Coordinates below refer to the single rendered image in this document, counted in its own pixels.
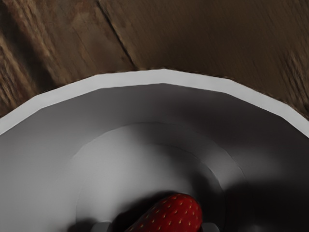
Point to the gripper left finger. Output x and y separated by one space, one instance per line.
101 227

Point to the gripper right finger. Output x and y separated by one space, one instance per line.
209 227

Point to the red strawberry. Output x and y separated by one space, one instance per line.
173 215

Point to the white plate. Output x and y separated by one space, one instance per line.
72 145

